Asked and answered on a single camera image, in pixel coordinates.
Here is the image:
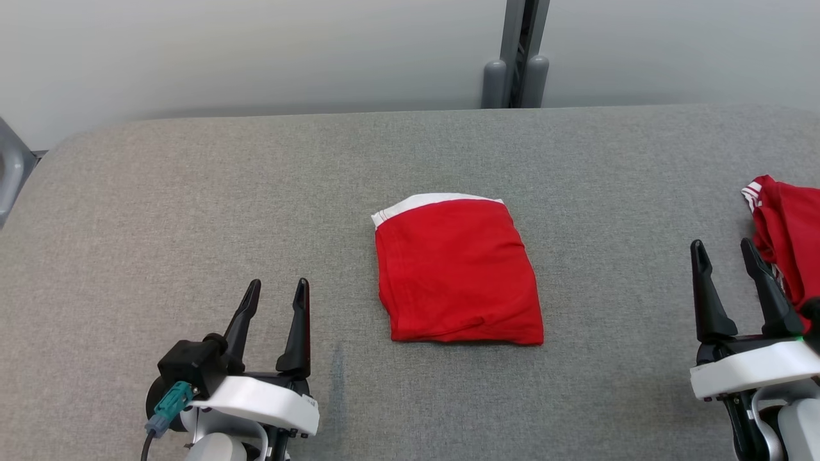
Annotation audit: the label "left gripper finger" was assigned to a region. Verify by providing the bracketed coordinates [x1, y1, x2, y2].
[276, 277, 312, 379]
[222, 279, 263, 364]

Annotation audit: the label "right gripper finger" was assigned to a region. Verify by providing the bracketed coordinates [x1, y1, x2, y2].
[689, 239, 739, 344]
[741, 238, 805, 339]

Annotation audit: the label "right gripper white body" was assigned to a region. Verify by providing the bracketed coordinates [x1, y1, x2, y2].
[689, 336, 820, 404]

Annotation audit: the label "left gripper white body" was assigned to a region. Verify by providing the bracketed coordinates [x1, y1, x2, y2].
[191, 371, 320, 439]

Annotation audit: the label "red jersey with white sleeves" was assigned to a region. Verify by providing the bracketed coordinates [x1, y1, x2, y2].
[742, 175, 820, 334]

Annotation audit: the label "red basketball shorts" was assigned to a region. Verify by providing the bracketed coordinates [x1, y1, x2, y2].
[372, 193, 545, 346]

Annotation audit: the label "grey partition foot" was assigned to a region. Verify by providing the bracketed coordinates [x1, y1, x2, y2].
[0, 117, 38, 228]

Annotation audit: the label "left camera teal-plug cable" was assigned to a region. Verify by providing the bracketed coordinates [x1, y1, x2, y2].
[141, 381, 195, 461]

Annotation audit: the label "grey partition post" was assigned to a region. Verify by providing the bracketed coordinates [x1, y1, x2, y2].
[482, 0, 550, 109]

